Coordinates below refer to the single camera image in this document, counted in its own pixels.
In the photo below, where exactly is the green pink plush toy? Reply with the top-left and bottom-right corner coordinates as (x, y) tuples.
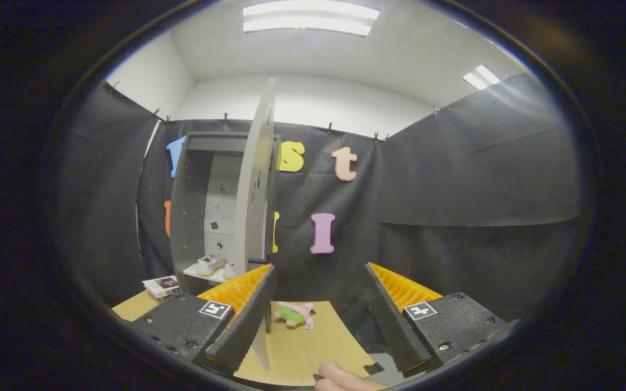
(274, 301), (315, 330)

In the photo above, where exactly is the grey shoe cabinet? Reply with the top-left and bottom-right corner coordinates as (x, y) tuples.
(169, 130), (281, 297)

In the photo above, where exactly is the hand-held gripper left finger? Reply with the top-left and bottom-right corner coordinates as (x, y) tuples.
(128, 263), (278, 375)

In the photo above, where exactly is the black backdrop cloth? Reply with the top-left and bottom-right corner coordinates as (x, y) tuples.
(60, 71), (583, 337)

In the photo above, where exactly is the large ceiling light panel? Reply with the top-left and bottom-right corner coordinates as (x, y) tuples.
(242, 0), (381, 37)

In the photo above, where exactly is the small ceiling light panel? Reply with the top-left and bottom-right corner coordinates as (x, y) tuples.
(462, 64), (501, 91)

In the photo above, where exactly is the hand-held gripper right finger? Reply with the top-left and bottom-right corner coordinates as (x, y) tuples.
(365, 262), (509, 375)

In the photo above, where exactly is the white book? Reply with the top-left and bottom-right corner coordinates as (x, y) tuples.
(142, 275), (180, 299)

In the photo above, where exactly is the grey shoe cabinet door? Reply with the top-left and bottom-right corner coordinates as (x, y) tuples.
(234, 78), (278, 371)

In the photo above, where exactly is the white shoe yellow sole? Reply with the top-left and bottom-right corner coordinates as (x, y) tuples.
(196, 254), (227, 276)

